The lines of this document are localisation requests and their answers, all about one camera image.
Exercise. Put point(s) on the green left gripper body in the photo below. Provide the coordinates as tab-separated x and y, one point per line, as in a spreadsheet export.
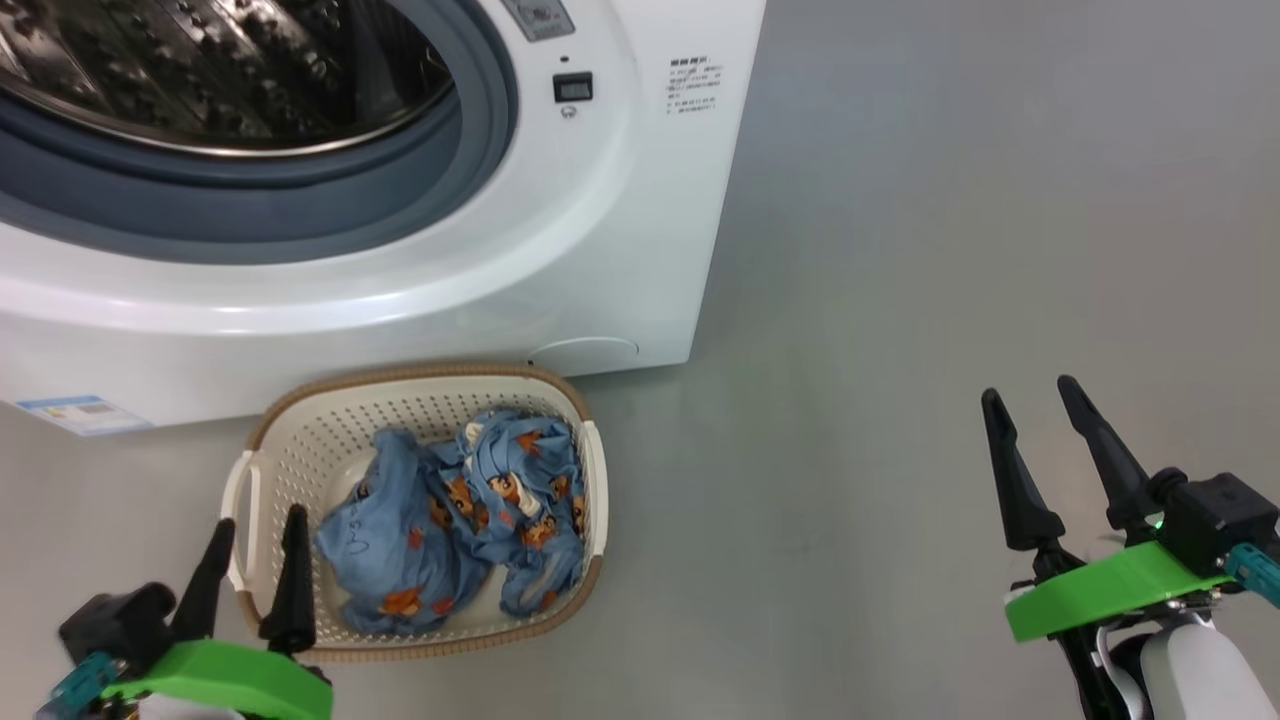
220	685

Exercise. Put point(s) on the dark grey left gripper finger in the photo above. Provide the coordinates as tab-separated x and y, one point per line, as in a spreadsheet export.
205	585
290	590

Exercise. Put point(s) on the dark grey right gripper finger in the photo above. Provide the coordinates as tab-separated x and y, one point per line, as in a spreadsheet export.
1020	500
1115	470

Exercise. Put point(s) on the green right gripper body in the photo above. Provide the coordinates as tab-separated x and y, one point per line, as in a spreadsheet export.
1110	590

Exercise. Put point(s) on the plain blue garment with writing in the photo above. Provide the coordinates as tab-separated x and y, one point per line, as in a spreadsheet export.
380	540

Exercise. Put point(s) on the blue bear print garment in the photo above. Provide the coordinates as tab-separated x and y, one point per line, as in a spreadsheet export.
520	480

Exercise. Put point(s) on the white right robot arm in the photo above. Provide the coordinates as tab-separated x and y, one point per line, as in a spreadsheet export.
1190	670

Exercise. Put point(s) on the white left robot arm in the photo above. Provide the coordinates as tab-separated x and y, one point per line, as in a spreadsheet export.
190	710

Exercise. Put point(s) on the grey rubber door seal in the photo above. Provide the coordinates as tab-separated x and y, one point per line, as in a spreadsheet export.
300	215

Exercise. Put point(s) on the white washing machine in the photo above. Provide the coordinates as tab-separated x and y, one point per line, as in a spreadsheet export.
600	250

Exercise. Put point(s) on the stainless steel washing machine drum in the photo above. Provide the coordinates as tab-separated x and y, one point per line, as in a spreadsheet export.
200	60

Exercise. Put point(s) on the black door latch socket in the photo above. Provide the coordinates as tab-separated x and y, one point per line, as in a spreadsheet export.
573	88

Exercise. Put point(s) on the cream perforated laundry basket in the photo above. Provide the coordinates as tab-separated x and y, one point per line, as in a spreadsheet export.
300	440

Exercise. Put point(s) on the blue energy label sticker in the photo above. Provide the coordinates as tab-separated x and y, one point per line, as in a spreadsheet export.
85	415

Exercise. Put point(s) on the round filter cover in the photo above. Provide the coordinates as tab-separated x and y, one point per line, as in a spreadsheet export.
585	358

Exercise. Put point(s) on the printed text label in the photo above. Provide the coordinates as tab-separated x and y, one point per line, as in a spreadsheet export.
694	85

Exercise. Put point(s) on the grey rim label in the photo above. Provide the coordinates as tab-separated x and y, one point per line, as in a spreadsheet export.
540	18

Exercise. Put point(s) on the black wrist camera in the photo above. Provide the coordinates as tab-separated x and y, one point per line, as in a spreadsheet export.
1220	520
115	622

